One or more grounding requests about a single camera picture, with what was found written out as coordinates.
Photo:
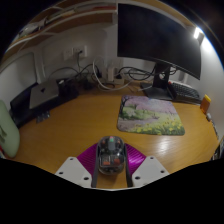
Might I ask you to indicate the black computer monitor with stand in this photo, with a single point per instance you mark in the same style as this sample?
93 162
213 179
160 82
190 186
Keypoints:
156 36

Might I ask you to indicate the orange container with yellow lid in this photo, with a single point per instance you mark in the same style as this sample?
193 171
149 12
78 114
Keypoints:
205 104

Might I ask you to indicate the small white case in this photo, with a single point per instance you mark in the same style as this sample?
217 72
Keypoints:
209 116

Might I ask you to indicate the black mechanical keyboard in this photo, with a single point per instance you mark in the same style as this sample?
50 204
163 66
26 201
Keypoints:
186 93

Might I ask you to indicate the white wall socket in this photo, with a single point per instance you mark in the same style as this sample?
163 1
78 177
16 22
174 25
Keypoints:
75 52

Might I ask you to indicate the bright lamp light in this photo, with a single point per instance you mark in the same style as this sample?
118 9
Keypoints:
198 32

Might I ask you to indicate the wooden wall shelf unit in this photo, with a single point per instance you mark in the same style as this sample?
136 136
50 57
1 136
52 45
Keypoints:
66 20

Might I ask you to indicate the floral landscape print mouse pad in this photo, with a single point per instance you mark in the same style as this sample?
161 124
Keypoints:
150 116

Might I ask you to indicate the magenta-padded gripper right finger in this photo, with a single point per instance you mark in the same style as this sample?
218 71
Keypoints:
143 166

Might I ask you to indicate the white power strip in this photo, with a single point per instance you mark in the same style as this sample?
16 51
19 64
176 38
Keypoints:
115 77

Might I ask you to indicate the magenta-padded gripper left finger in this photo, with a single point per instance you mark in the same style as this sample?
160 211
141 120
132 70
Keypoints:
78 166

